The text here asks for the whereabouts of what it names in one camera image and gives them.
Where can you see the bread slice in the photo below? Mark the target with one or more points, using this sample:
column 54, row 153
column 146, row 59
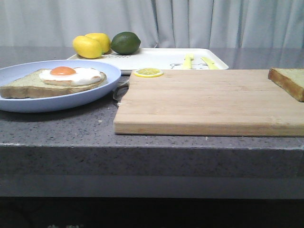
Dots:
column 290, row 79
column 31, row 86

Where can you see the light blue plate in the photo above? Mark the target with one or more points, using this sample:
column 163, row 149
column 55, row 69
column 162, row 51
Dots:
column 40, row 105

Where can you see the white rectangular tray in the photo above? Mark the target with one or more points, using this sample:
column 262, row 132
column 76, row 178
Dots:
column 161, row 58

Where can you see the lemon slice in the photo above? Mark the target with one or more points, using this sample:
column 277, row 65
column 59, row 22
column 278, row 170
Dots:
column 148, row 72

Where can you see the yellow plastic fork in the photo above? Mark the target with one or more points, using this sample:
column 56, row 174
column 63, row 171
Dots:
column 187, row 64

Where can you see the wooden cutting board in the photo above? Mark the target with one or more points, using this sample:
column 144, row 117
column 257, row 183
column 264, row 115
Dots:
column 241, row 102

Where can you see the green lime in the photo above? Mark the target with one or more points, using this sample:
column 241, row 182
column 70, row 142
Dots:
column 125, row 43

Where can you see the yellow plastic knife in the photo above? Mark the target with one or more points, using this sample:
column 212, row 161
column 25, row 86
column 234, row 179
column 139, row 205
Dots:
column 210, row 63

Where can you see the fried egg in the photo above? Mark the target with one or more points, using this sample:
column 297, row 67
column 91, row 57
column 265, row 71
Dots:
column 66, row 76

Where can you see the rear yellow lemon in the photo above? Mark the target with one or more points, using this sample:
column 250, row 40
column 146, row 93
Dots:
column 103, row 39

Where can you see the yellow lemon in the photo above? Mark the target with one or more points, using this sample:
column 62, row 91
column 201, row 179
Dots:
column 87, row 47
column 103, row 39

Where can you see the white curtain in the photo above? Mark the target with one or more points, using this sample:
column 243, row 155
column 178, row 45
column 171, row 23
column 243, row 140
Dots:
column 158, row 23

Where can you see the front yellow lemon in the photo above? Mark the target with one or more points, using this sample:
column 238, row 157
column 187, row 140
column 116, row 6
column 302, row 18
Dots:
column 87, row 47

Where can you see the metal cutting board handle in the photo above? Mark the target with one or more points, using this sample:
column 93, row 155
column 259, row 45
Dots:
column 120, row 91

